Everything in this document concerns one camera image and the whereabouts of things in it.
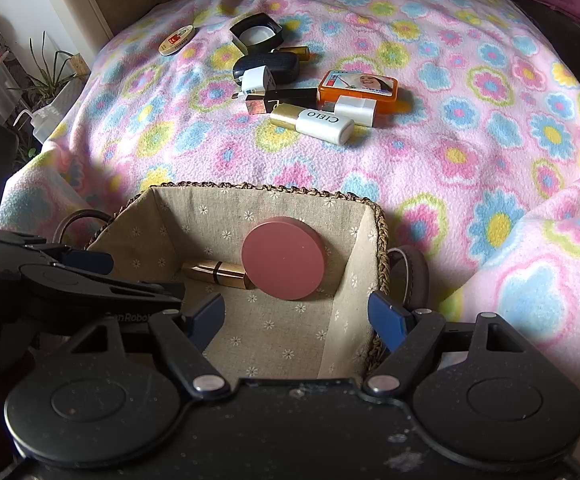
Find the dark sofa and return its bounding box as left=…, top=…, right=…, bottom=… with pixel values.
left=480, top=0, right=580, bottom=113

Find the gold lipstick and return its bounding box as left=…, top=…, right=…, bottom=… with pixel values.
left=182, top=259, right=251, bottom=291

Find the black glasses case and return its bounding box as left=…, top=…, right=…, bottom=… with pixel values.
left=232, top=51, right=301, bottom=84

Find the white adapter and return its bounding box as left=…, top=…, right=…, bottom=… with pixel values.
left=320, top=97, right=377, bottom=127

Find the green potted plant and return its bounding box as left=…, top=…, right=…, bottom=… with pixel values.
left=12, top=30, right=89, bottom=107

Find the pink round compact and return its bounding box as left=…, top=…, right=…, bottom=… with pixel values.
left=241, top=216, right=329, bottom=302

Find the white charger plug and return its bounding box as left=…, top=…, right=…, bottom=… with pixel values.
left=236, top=66, right=277, bottom=99

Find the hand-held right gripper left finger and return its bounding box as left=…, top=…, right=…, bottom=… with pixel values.
left=67, top=292, right=231, bottom=400

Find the clear squeeze bottle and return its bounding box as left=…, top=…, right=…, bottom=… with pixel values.
left=14, top=105, right=62, bottom=144

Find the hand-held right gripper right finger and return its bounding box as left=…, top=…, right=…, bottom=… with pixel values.
left=362, top=290, right=538, bottom=399

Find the orange plastic box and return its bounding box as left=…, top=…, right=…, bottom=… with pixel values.
left=318, top=69, right=401, bottom=114

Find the white planter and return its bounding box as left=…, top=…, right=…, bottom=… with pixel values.
left=35, top=77, right=87, bottom=127

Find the woven basket with fabric liner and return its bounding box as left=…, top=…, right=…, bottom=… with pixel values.
left=52, top=182, right=431, bottom=392

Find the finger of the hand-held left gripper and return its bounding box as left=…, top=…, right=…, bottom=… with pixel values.
left=0, top=230, right=115, bottom=277
left=19, top=264, right=187, bottom=313

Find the white and gold tube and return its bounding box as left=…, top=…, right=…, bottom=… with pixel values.
left=270, top=102, right=355, bottom=147

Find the oval cream tin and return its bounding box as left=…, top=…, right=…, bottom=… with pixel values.
left=158, top=25, right=196, bottom=56

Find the floral fleece blanket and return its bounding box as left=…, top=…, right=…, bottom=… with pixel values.
left=0, top=0, right=580, bottom=466

